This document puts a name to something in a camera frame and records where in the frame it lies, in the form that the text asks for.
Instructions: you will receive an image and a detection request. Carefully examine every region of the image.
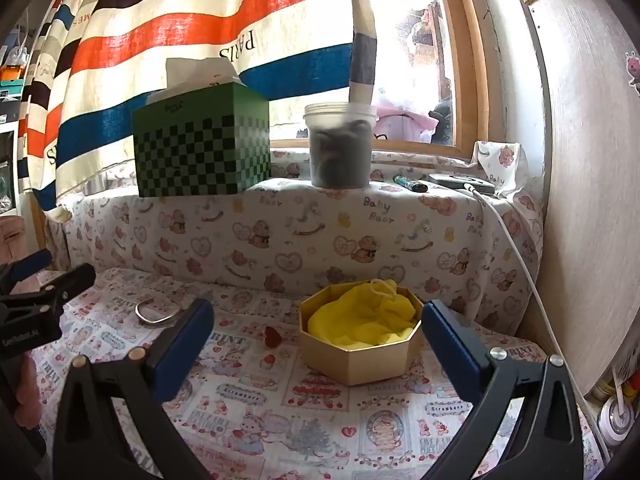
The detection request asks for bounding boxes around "light wooden cabinet panel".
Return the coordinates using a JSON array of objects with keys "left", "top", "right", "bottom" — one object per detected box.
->
[{"left": 505, "top": 0, "right": 640, "bottom": 396}]

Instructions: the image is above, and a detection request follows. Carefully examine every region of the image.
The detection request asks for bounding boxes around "wooden window frame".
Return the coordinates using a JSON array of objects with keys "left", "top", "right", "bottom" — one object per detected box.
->
[{"left": 270, "top": 0, "right": 501, "bottom": 158}]

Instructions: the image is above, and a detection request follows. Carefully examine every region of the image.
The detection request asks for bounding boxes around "yellow cloth pouch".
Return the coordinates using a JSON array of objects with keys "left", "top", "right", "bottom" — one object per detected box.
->
[{"left": 307, "top": 279, "right": 418, "bottom": 347}]

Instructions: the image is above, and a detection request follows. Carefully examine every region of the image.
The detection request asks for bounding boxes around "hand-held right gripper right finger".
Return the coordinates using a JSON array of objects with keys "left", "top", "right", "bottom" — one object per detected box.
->
[{"left": 421, "top": 299, "right": 586, "bottom": 480}]

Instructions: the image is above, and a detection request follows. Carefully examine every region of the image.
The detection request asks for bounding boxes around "white cable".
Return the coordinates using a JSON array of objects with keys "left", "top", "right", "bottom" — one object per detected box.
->
[{"left": 465, "top": 185, "right": 591, "bottom": 401}]

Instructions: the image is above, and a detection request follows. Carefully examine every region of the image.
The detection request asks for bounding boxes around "person's left hand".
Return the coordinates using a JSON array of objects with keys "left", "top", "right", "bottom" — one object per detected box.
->
[{"left": 12, "top": 356, "right": 45, "bottom": 433}]

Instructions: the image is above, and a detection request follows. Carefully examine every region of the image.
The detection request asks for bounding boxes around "striped curtain tie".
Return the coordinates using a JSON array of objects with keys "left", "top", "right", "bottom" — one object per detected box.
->
[{"left": 345, "top": 0, "right": 378, "bottom": 106}]

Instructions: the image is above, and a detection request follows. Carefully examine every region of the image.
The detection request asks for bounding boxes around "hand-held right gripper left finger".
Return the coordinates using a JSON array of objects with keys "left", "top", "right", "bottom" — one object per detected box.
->
[{"left": 52, "top": 298, "right": 216, "bottom": 480}]

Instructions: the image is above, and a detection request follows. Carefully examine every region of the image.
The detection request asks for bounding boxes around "strawberry print cloth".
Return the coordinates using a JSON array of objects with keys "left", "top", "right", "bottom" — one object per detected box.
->
[{"left": 30, "top": 267, "right": 606, "bottom": 480}]

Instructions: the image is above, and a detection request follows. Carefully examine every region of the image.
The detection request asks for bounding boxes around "octagonal gold box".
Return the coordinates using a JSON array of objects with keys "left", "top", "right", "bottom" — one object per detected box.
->
[{"left": 298, "top": 280, "right": 426, "bottom": 387}]

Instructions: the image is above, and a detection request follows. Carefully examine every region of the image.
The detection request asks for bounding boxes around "cartoon sticker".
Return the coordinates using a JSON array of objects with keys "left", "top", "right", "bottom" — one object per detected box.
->
[{"left": 624, "top": 51, "right": 640, "bottom": 93}]

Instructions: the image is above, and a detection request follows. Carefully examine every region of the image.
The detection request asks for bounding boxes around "silver bangle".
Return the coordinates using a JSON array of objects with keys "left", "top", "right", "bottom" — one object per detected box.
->
[{"left": 135, "top": 299, "right": 183, "bottom": 329}]

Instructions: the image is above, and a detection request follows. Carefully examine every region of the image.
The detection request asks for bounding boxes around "striped curtain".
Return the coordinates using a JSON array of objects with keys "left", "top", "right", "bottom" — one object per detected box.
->
[{"left": 17, "top": 0, "right": 353, "bottom": 211}]

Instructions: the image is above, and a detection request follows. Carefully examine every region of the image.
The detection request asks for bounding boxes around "green checkered tissue box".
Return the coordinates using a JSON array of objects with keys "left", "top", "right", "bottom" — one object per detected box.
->
[{"left": 131, "top": 81, "right": 272, "bottom": 198}]

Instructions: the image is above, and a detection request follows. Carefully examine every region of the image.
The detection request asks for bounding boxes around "bear print cloth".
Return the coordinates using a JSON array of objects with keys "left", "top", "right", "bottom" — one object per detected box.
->
[{"left": 45, "top": 140, "right": 546, "bottom": 341}]

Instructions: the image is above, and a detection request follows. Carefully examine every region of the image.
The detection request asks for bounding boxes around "white tissue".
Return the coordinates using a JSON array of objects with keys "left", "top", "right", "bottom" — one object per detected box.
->
[{"left": 165, "top": 57, "right": 243, "bottom": 92}]

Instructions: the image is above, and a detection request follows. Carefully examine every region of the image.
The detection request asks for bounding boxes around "grey power bank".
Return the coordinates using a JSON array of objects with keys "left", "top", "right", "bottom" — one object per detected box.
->
[{"left": 427, "top": 173, "right": 497, "bottom": 196}]

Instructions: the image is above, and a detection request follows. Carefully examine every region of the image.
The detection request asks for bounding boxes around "dark lighter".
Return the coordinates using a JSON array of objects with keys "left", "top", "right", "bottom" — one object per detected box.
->
[{"left": 392, "top": 175, "right": 429, "bottom": 193}]

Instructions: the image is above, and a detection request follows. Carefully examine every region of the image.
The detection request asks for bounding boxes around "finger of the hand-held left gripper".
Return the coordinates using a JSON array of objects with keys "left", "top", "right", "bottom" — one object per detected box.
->
[
  {"left": 0, "top": 262, "right": 97, "bottom": 322},
  {"left": 0, "top": 248, "right": 53, "bottom": 293}
]

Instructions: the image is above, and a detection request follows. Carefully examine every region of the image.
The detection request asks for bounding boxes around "clear plastic jar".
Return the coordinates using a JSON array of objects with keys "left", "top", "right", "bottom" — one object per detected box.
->
[{"left": 303, "top": 102, "right": 379, "bottom": 188}]

